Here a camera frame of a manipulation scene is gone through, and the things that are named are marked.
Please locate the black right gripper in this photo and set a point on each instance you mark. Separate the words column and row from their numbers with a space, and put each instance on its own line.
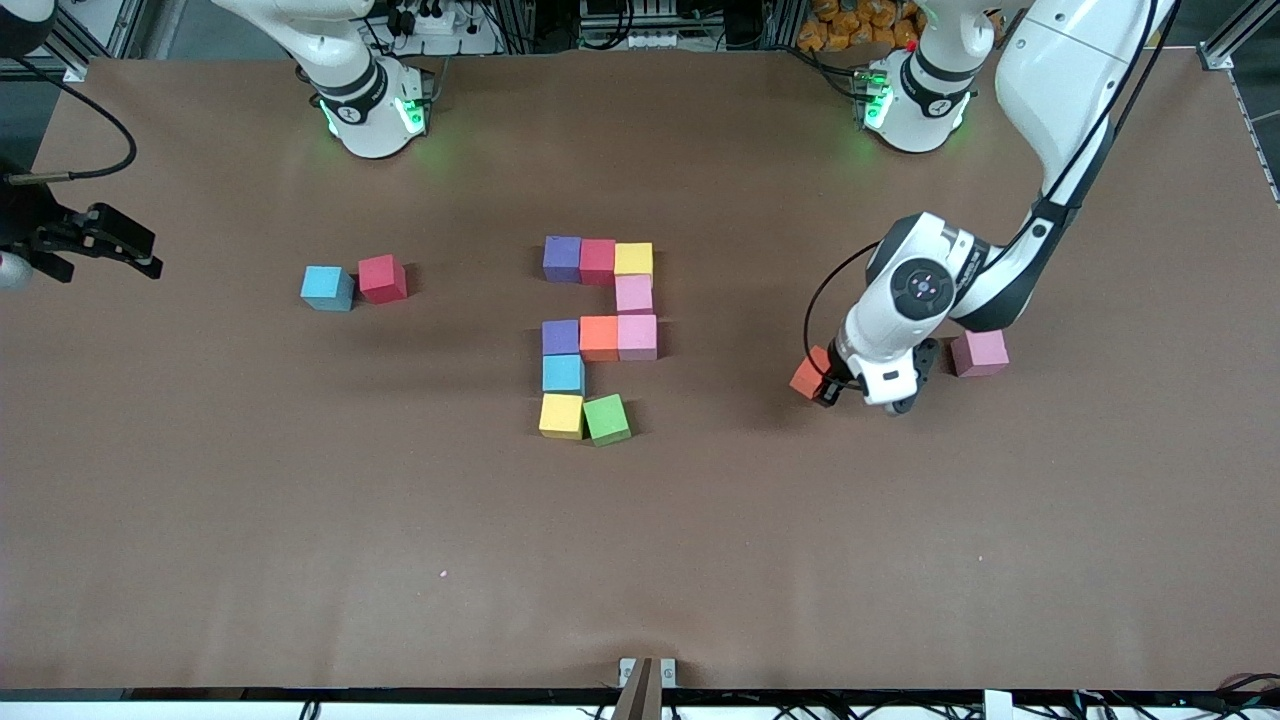
column 30, row 226

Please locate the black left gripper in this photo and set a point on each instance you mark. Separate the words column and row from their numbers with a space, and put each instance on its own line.
column 829, row 389

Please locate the orange foam cube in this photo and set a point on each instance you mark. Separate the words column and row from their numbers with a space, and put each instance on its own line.
column 599, row 337
column 808, row 375

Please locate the pink foam cube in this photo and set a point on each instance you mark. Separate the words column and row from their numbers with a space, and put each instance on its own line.
column 634, row 295
column 982, row 352
column 637, row 337

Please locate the green foam cube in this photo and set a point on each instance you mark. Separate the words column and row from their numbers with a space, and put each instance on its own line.
column 607, row 418

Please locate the yellow foam cube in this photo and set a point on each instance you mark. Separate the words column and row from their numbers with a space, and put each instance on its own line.
column 561, row 415
column 633, row 260

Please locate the red foam cube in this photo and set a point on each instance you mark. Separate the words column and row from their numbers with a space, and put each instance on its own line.
column 597, row 262
column 383, row 277

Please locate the light blue foam cube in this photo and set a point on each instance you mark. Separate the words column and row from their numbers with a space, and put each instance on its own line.
column 563, row 374
column 327, row 288

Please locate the purple foam cube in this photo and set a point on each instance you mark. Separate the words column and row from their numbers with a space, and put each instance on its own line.
column 561, row 337
column 562, row 260

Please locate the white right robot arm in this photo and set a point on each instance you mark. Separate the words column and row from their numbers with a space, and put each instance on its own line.
column 370, row 110

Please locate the brown wooden stick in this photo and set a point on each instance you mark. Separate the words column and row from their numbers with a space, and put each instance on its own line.
column 640, row 697

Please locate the orange snack bags pile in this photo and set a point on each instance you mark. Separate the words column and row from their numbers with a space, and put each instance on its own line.
column 845, row 25

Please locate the white socket strip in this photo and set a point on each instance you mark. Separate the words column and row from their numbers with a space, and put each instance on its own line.
column 650, row 40

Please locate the white power strip with plugs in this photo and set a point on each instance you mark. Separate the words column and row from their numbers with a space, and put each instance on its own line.
column 440, row 22

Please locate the aluminium frame profile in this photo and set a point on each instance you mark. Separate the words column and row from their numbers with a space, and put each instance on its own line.
column 1235, row 35
column 80, row 40

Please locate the small metal bracket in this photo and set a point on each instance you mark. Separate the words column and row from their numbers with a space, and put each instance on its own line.
column 627, row 670

